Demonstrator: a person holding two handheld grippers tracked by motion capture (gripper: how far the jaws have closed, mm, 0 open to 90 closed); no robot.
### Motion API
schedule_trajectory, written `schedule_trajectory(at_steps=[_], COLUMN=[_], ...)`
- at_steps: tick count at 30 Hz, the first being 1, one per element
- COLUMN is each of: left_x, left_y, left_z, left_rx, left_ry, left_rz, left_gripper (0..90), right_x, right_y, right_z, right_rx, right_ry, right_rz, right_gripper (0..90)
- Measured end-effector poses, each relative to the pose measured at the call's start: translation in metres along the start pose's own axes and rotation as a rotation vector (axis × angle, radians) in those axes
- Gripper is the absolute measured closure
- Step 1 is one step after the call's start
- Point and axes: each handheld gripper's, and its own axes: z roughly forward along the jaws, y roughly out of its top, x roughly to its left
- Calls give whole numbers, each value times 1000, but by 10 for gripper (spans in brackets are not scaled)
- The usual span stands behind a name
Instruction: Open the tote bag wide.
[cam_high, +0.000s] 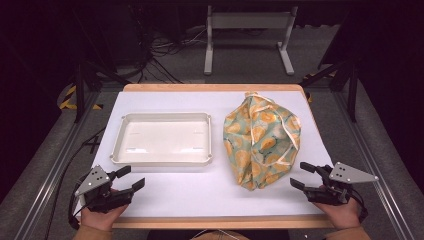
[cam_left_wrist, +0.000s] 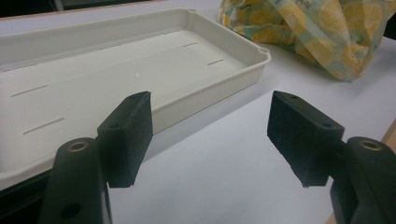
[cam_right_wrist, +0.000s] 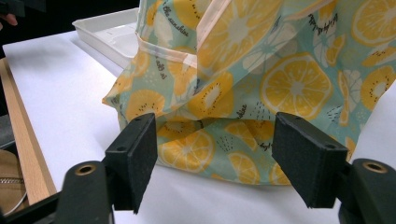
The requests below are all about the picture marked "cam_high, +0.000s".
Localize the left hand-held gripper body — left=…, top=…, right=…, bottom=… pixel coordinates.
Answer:
left=73, top=164, right=134, bottom=214

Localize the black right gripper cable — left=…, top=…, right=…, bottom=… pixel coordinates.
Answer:
left=348, top=188, right=369, bottom=224

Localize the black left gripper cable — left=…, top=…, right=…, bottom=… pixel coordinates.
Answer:
left=67, top=181, right=84, bottom=231

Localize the black metal stand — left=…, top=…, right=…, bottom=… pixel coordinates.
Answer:
left=299, top=58, right=359, bottom=123
left=73, top=59, right=131, bottom=124

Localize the white table sheet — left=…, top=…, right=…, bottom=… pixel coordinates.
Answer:
left=73, top=90, right=334, bottom=219

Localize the tangle of black cables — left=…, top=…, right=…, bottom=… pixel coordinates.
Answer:
left=133, top=26, right=208, bottom=84

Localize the person's left hand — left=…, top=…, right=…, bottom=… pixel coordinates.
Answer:
left=79, top=188, right=129, bottom=233

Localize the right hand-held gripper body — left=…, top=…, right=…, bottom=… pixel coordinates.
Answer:
left=301, top=162, right=380, bottom=206

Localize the person's right hand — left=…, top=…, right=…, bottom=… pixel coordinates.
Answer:
left=313, top=184, right=363, bottom=231

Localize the white plastic tray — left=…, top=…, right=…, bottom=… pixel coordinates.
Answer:
left=109, top=112, right=214, bottom=168

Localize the white metal stand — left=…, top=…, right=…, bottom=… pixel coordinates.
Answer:
left=203, top=4, right=299, bottom=76

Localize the orange print cloth bag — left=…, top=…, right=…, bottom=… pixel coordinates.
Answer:
left=223, top=91, right=303, bottom=192

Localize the black floor cable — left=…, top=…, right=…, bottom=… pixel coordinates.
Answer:
left=44, top=127, right=107, bottom=240

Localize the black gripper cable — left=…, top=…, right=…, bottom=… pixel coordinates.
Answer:
left=67, top=181, right=84, bottom=231
left=348, top=188, right=369, bottom=224

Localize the aluminium rail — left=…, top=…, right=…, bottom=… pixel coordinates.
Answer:
left=13, top=89, right=101, bottom=240
left=333, top=90, right=416, bottom=240

